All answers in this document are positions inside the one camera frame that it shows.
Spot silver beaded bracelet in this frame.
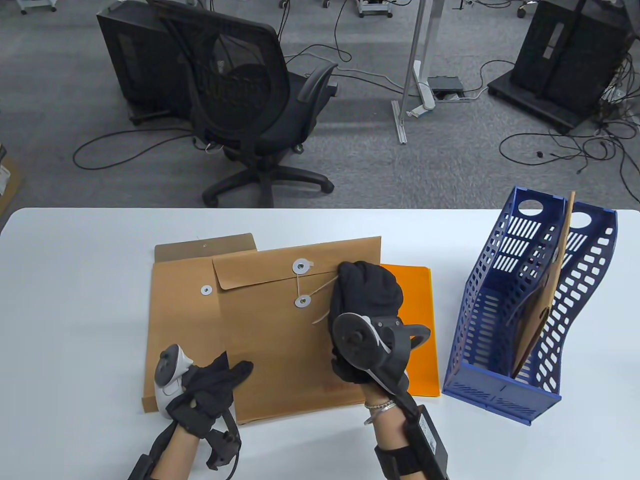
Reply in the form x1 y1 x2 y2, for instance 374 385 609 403
363 398 399 426

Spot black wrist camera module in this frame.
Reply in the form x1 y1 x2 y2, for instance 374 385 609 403
205 427 242 472

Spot tangle of black cables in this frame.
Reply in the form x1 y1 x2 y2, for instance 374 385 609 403
499 50 640 203

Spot tall black equipment cabinet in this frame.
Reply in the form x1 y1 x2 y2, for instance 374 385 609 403
512 0 637 117

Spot white wheeled stand base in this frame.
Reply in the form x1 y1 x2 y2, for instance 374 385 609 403
356 0 394 19

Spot blue plastic file holder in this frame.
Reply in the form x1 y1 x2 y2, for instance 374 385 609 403
442 186 619 426

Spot metal desk leg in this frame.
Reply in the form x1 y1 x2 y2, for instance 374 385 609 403
391 0 445 145

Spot flat black floor box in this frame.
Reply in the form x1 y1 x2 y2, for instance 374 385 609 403
429 75 467 96

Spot person's left forearm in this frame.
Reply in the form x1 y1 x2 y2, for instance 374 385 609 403
150 425 201 480

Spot black mesh office chair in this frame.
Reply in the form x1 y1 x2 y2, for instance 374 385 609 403
148 0 340 209

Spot black wheeled platform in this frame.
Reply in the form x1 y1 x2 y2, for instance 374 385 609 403
487 69 601 135

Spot brown paper document pouch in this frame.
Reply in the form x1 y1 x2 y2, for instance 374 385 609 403
212 236 383 426
141 233 259 414
510 190 577 378

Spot black labelled wrist box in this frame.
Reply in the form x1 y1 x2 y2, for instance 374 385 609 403
404 405 450 480

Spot person's left hand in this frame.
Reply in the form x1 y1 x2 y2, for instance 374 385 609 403
165 351 255 440

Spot black floor cable loop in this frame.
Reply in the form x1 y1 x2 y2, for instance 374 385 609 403
73 127 197 171

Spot grey white tracking controller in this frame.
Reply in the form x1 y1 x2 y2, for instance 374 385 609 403
154 344 195 420
331 312 431 392

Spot white power strip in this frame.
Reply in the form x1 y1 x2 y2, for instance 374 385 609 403
406 60 437 119

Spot person's right hand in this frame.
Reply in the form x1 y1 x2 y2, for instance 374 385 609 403
327 260 412 399

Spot brown cardboard box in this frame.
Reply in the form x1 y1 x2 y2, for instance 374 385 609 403
0 144 25 213

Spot black arm strap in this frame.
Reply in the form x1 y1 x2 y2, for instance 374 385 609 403
375 444 426 477

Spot grey floor cable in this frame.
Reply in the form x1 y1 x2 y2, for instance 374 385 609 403
285 44 418 96

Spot black computer cabinet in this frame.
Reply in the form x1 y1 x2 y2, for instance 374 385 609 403
96 0 198 126

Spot orange cardstock sheet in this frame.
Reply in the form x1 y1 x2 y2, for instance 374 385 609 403
380 264 442 399

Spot person's right forearm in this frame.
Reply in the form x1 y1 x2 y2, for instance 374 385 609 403
365 392 418 480

